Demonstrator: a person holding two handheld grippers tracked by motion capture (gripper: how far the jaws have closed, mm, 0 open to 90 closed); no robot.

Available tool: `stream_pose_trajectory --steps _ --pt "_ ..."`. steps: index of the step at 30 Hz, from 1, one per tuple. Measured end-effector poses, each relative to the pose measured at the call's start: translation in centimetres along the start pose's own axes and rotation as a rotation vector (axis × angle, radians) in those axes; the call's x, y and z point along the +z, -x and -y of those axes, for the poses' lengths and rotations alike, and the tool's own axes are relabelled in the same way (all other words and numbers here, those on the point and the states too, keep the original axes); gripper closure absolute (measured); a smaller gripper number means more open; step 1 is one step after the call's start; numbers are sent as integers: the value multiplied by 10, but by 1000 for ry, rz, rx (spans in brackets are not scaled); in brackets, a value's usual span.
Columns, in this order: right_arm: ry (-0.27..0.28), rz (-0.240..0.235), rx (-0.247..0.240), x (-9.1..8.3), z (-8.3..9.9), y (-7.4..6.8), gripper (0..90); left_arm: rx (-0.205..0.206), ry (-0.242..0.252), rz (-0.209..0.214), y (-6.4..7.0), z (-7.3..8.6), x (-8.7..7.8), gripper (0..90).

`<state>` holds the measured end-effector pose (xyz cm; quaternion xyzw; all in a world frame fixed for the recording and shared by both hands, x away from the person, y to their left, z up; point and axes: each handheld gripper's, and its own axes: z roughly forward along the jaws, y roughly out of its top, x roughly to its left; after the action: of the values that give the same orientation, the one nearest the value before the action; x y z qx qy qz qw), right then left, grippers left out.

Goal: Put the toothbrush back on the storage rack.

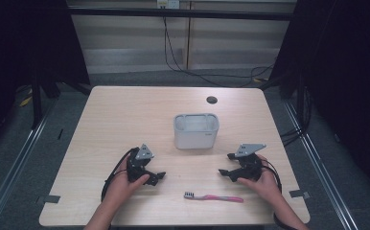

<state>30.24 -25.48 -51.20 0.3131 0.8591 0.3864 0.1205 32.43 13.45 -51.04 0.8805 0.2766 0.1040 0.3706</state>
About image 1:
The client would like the black curtain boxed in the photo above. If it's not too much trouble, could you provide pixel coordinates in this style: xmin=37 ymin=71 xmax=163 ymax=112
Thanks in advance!
xmin=0 ymin=0 xmax=92 ymax=157
xmin=268 ymin=0 xmax=370 ymax=199

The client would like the person's left hand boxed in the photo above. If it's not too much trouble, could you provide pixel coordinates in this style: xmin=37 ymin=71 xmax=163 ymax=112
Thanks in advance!
xmin=106 ymin=155 xmax=150 ymax=206

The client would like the white plastic container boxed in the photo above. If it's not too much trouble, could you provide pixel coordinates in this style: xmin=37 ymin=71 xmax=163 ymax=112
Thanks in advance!
xmin=173 ymin=112 xmax=220 ymax=150

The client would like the black floor cable bundle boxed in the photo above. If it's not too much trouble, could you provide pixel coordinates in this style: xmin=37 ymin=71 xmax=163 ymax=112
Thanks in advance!
xmin=279 ymin=85 xmax=312 ymax=149

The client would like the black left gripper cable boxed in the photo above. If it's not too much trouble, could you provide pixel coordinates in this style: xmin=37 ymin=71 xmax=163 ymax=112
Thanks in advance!
xmin=101 ymin=147 xmax=140 ymax=203

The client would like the metal floor rail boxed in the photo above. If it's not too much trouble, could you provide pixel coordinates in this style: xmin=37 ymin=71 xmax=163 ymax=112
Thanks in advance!
xmin=282 ymin=99 xmax=361 ymax=230
xmin=0 ymin=102 xmax=58 ymax=230

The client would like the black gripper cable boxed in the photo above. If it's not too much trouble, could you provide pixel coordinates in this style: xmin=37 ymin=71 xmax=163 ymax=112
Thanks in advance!
xmin=101 ymin=147 xmax=140 ymax=203
xmin=260 ymin=158 xmax=283 ymax=194

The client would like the black horizontal bar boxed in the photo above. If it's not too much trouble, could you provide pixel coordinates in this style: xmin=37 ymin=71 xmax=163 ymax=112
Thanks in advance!
xmin=67 ymin=7 xmax=298 ymax=22

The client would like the yellow floor item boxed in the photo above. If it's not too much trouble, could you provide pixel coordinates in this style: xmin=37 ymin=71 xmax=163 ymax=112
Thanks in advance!
xmin=18 ymin=95 xmax=34 ymax=108

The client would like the pink toothbrush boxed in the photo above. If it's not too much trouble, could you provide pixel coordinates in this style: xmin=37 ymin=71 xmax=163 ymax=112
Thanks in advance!
xmin=183 ymin=191 xmax=244 ymax=204

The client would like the grey tape piece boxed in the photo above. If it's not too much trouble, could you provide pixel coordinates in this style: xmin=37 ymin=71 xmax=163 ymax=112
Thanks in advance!
xmin=289 ymin=189 xmax=312 ymax=200
xmin=35 ymin=194 xmax=61 ymax=206

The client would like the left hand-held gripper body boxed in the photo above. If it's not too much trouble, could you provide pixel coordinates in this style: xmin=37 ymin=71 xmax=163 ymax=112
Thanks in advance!
xmin=126 ymin=143 xmax=155 ymax=184

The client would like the black metal stand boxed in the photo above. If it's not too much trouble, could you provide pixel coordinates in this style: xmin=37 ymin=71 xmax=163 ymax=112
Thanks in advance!
xmin=29 ymin=68 xmax=44 ymax=130

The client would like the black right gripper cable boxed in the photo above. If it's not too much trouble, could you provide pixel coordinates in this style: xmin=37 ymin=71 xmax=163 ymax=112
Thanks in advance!
xmin=260 ymin=158 xmax=283 ymax=194

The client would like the person's right hand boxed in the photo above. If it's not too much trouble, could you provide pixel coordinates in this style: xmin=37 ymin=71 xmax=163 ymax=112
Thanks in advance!
xmin=236 ymin=154 xmax=282 ymax=206

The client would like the black wall cable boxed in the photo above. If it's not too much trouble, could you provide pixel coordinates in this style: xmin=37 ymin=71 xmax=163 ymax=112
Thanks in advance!
xmin=162 ymin=15 xmax=277 ymax=88

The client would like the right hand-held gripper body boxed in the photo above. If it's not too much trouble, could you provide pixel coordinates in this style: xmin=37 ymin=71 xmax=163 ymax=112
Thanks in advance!
xmin=232 ymin=143 xmax=267 ymax=183

